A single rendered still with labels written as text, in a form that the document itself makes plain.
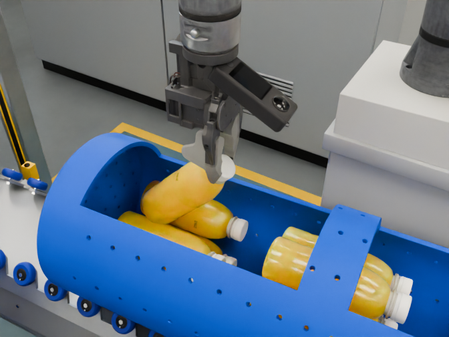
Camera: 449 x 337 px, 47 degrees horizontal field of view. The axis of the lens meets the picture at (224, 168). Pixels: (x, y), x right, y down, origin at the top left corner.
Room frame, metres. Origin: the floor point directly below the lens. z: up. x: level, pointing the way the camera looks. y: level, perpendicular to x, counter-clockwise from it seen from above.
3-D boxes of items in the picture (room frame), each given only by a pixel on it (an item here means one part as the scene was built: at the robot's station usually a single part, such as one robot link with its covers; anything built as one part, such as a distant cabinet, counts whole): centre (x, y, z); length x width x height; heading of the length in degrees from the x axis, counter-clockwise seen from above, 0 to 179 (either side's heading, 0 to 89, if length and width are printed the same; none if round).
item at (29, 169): (0.91, 0.48, 0.92); 0.08 x 0.03 x 0.05; 154
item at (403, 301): (0.40, -0.24, 1.15); 0.04 x 0.02 x 0.04; 154
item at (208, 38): (0.59, 0.02, 1.46); 0.08 x 0.08 x 0.05
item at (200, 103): (0.59, 0.02, 1.38); 0.09 x 0.08 x 0.12; 64
